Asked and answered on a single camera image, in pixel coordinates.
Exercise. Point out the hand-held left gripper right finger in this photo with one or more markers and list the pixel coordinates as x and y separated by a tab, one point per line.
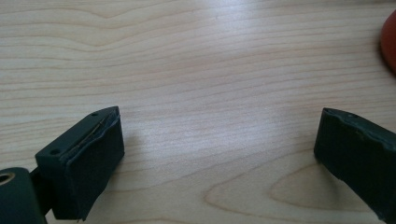
358	149

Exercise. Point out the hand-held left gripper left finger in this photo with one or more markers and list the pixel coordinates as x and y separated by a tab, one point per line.
84	161

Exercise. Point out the orange round object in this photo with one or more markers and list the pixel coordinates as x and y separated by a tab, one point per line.
390	43

